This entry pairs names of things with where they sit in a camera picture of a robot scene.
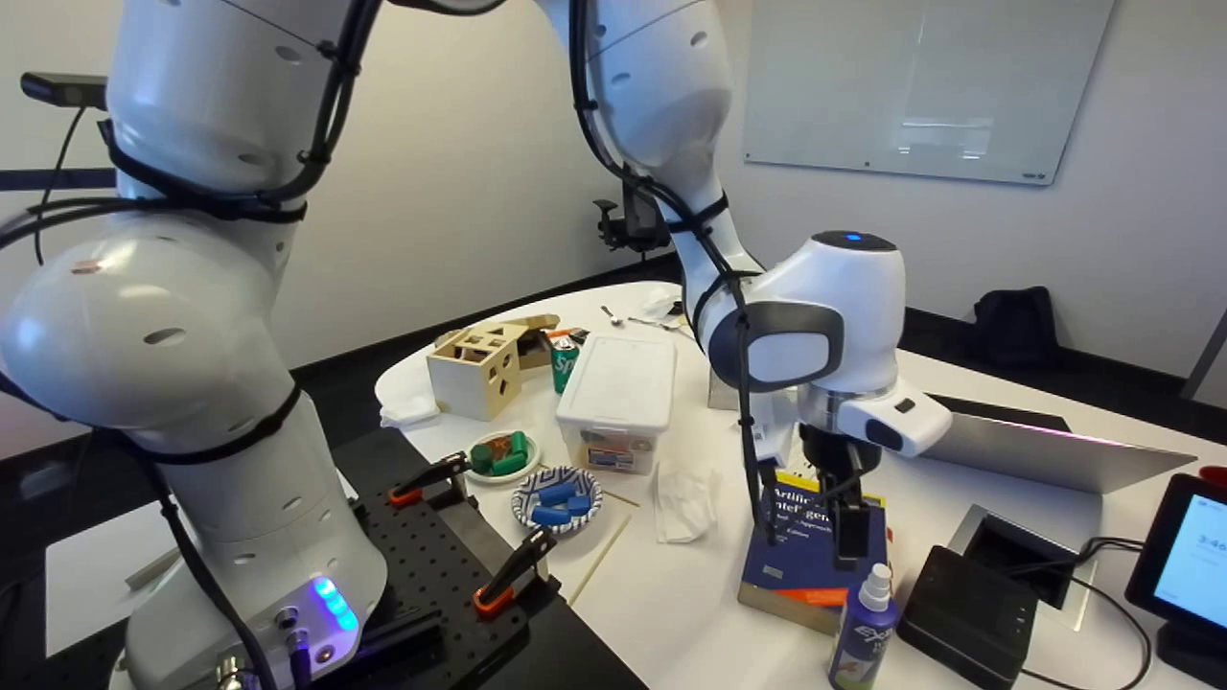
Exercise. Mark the blue book orange stripe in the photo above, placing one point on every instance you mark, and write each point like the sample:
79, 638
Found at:
795, 560

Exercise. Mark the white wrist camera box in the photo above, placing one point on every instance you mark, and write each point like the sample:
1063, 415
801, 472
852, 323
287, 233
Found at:
901, 424

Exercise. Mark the silver laptop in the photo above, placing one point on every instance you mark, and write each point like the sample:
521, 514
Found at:
1047, 455

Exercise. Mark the blue bottle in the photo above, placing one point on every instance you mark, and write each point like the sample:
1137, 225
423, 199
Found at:
863, 625

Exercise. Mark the black orange spring clamp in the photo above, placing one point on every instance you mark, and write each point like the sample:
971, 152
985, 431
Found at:
427, 479
520, 570

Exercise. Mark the thin wooden stick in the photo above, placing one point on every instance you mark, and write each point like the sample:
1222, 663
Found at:
601, 558

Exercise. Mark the green toy block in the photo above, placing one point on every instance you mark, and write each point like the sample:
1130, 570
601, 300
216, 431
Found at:
498, 450

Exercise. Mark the red object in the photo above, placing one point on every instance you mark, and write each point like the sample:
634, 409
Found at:
1215, 484

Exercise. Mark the clear plastic box white lid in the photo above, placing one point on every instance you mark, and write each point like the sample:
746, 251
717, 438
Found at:
617, 383

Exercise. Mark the black power adapter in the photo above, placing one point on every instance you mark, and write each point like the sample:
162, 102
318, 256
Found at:
1021, 560

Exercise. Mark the black camera on stand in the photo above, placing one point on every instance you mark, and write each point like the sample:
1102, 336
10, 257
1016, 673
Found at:
61, 90

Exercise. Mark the red orange toy piece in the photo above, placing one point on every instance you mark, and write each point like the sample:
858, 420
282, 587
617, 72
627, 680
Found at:
564, 336

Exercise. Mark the white bowl green contents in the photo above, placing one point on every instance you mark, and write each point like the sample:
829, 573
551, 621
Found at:
502, 478

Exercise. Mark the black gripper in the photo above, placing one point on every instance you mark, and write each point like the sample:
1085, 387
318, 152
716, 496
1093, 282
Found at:
840, 466

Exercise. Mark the black ribbed box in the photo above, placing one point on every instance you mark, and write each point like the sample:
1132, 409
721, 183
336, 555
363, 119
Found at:
962, 617

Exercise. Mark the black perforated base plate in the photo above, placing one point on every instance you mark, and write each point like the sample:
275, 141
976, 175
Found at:
433, 560

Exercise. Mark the blue toy blocks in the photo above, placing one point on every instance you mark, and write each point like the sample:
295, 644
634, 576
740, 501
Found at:
561, 501

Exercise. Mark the green bottle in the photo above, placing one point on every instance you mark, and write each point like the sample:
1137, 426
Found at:
564, 364

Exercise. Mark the black bag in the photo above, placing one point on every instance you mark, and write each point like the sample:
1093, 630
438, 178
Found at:
1016, 331

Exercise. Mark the black office chair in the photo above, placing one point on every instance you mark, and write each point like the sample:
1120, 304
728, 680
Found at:
629, 225

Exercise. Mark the crumpled white tissue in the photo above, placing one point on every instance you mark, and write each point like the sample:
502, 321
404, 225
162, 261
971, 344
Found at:
688, 504

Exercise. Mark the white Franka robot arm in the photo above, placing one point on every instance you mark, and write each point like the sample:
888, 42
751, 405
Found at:
166, 331

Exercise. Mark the black tablet lit screen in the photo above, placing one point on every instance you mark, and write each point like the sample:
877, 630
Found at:
1190, 570

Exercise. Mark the white cloth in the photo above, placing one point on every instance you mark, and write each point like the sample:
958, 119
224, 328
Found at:
408, 401

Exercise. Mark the wall whiteboard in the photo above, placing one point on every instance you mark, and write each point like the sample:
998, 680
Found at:
920, 77

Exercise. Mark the wooden shape sorter box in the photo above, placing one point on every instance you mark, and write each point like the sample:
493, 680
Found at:
482, 368

